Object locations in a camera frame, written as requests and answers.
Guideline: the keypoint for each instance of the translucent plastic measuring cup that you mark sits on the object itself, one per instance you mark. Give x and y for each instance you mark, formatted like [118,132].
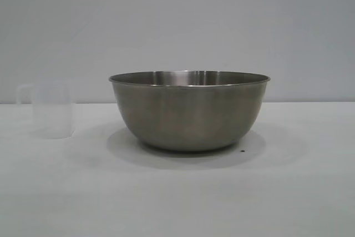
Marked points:
[52,115]

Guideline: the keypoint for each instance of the stainless steel mixing bowl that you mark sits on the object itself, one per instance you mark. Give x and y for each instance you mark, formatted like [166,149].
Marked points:
[188,115]

